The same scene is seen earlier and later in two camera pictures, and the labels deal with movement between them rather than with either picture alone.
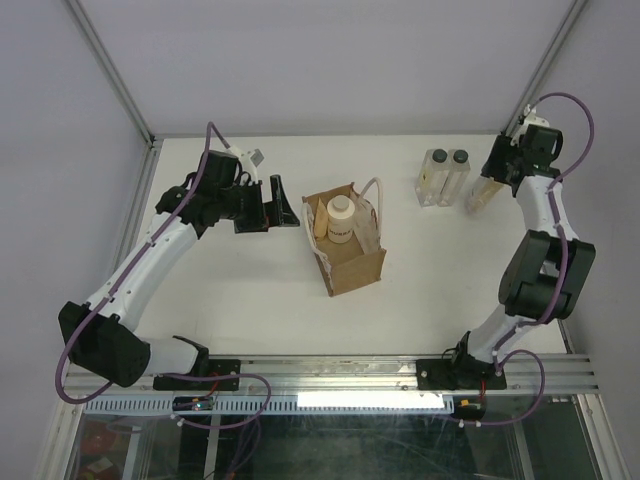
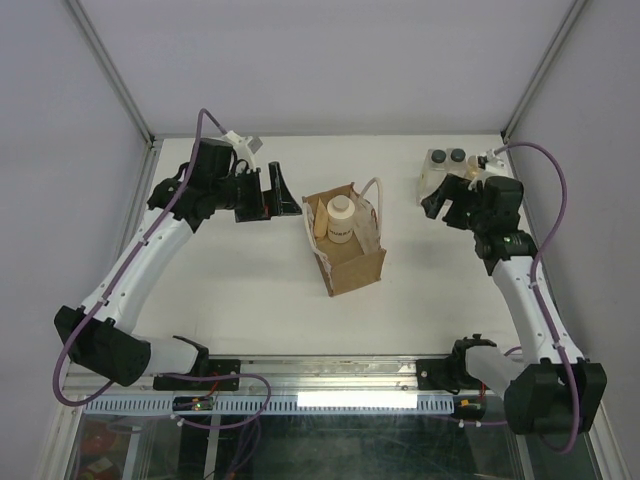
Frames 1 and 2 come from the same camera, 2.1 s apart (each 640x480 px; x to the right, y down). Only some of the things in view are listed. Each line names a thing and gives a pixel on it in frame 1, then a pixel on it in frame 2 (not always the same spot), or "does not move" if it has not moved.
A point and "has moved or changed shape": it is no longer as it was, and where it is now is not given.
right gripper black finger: [499, 164] to [452, 187]
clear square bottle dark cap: [432, 176] does not move
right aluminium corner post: [533, 87] does not move
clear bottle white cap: [482, 190] has moved or changed shape
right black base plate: [462, 374] does not move
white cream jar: [340, 219] does not move
